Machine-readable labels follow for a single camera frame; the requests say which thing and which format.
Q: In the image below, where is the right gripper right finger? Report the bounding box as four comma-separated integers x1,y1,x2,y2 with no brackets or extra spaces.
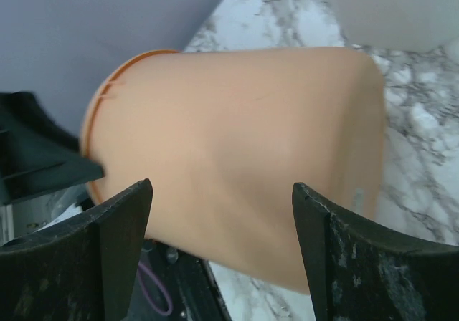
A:
292,183,458,321

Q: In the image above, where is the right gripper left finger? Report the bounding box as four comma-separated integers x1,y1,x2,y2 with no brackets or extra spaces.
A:
1,179,153,320

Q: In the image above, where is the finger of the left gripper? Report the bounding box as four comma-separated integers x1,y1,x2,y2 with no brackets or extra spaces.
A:
1,92,104,205

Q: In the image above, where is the orange capybara bucket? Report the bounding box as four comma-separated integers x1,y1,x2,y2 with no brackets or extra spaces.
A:
80,47,386,293

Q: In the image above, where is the white octagonal bin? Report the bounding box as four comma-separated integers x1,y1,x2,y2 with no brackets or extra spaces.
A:
328,0,458,52

